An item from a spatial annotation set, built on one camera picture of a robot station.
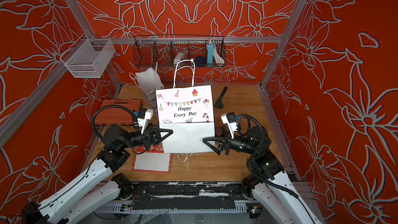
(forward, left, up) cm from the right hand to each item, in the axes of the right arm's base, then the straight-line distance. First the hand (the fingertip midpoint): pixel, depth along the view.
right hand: (204, 140), depth 57 cm
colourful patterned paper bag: (+43, +35, -11) cm, 57 cm away
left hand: (+1, +13, +3) cm, 13 cm away
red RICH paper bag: (+2, +27, -29) cm, 40 cm away
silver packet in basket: (+54, +15, +1) cm, 56 cm away
